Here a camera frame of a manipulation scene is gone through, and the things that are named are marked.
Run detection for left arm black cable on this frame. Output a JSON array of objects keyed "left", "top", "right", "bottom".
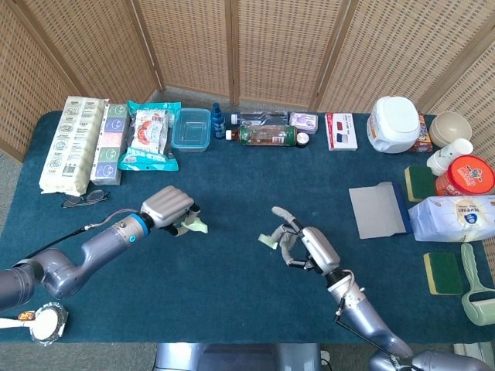
[{"left": 22, "top": 208, "right": 142, "bottom": 260}]

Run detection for grey cardboard folder blue spine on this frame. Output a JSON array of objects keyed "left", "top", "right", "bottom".
[{"left": 348, "top": 181, "right": 414, "bottom": 240}]

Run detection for orange printed box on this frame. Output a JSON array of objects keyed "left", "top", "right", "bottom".
[{"left": 409, "top": 111, "right": 434, "bottom": 154}]

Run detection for green yellow sponge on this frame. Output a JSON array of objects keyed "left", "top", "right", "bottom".
[
  {"left": 404, "top": 165, "right": 440, "bottom": 203},
  {"left": 422, "top": 251, "right": 464, "bottom": 296}
]

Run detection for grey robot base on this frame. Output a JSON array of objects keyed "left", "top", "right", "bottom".
[{"left": 153, "top": 342, "right": 323, "bottom": 371}]

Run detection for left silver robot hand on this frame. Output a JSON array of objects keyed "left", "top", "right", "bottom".
[{"left": 139, "top": 185, "right": 202, "bottom": 237}]

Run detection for beige bowl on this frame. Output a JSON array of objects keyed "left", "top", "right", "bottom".
[{"left": 428, "top": 111, "right": 473, "bottom": 148}]

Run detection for black frame eyeglasses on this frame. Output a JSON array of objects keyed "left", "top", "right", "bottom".
[{"left": 60, "top": 189, "right": 111, "bottom": 209}]

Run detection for white plastic jug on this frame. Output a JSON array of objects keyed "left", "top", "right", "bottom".
[{"left": 366, "top": 96, "right": 422, "bottom": 155}]

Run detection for pastel tissue packets pack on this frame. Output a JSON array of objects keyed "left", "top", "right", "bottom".
[{"left": 90, "top": 102, "right": 131, "bottom": 186}]

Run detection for foil cup white filling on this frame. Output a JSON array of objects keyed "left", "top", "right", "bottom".
[{"left": 29, "top": 301, "right": 70, "bottom": 346}]

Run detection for white plastic spoon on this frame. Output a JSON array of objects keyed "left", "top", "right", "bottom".
[{"left": 0, "top": 316, "right": 32, "bottom": 330}]

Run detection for blue spray bottle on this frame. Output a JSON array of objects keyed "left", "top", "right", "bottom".
[{"left": 210, "top": 102, "right": 227, "bottom": 141}]

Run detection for orange lid canister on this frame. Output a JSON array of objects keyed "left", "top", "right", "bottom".
[{"left": 435, "top": 155, "right": 495, "bottom": 197}]

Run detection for green label tea bottle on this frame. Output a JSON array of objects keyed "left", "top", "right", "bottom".
[{"left": 225, "top": 124, "right": 299, "bottom": 148}]

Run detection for pale green lint roller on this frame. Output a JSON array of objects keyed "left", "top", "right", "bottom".
[{"left": 460, "top": 242, "right": 495, "bottom": 326}]

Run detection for teal snack bag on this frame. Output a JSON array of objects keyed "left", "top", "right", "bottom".
[{"left": 116, "top": 100, "right": 183, "bottom": 172}]

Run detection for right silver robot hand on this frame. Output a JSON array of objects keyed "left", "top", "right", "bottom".
[{"left": 270, "top": 206, "right": 342, "bottom": 276}]

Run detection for small purple box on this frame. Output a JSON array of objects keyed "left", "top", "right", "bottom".
[{"left": 288, "top": 111, "right": 319, "bottom": 135}]

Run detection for white blue wipes pack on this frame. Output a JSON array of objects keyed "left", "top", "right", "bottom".
[{"left": 408, "top": 194, "right": 495, "bottom": 243}]

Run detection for white red card box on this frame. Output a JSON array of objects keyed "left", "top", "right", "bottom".
[{"left": 324, "top": 112, "right": 359, "bottom": 151}]

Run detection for cream tissue multipack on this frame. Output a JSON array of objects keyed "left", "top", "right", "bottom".
[{"left": 39, "top": 95, "right": 110, "bottom": 196}]

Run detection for blue table cloth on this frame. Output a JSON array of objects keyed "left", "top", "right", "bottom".
[{"left": 0, "top": 110, "right": 495, "bottom": 344}]

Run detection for wicker folding screen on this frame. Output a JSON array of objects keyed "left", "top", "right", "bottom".
[{"left": 0, "top": 0, "right": 495, "bottom": 274}]

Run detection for clear container blue rim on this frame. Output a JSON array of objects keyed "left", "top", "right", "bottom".
[{"left": 170, "top": 107, "right": 213, "bottom": 153}]

